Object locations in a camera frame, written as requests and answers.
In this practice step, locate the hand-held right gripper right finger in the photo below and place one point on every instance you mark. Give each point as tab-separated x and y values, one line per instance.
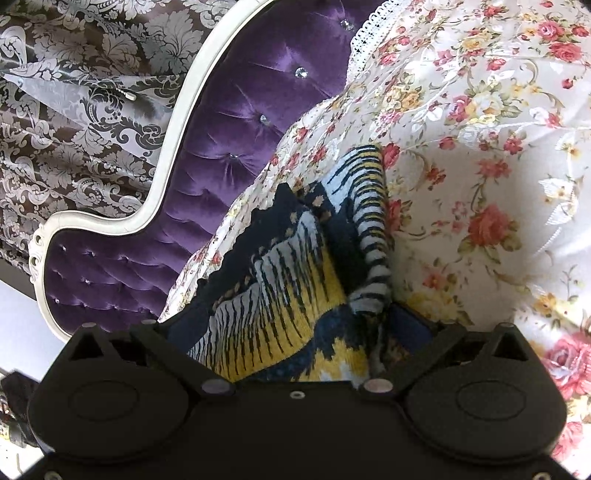
415	325

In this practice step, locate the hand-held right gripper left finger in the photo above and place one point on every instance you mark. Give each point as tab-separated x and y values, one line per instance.
180	362

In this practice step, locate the patterned knit sweater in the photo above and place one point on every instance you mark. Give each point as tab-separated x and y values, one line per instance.
277	300

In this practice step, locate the brown silver damask curtain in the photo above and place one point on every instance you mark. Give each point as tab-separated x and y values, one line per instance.
92	194

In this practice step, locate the floral bedspread with lace trim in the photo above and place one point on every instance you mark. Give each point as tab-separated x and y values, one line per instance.
485	138

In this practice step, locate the sheer damask curtain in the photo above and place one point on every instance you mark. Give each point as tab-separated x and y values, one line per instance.
83	101

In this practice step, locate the purple tufted headboard white frame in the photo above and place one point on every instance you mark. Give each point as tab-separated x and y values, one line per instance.
240	138

